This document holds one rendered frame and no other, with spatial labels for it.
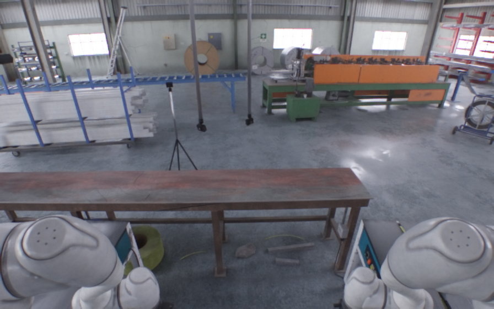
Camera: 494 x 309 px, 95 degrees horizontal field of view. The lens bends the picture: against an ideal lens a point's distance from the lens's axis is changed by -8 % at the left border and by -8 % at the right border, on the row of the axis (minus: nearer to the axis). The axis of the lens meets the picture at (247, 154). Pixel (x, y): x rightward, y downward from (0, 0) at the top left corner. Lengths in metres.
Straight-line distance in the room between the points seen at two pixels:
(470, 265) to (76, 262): 0.61
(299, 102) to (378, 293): 4.85
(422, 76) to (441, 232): 7.57
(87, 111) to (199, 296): 3.58
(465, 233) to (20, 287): 0.70
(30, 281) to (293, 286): 2.01
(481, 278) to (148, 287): 0.90
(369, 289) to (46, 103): 4.95
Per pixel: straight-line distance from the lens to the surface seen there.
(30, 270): 0.51
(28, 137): 5.52
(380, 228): 1.87
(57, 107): 5.04
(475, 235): 0.50
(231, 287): 2.29
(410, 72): 7.72
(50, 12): 15.86
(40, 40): 9.26
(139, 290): 1.01
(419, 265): 0.52
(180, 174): 2.16
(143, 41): 14.06
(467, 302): 1.71
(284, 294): 2.26
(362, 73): 6.89
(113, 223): 1.92
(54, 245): 0.48
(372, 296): 1.04
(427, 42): 10.81
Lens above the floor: 1.89
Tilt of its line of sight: 27 degrees down
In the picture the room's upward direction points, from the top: straight up
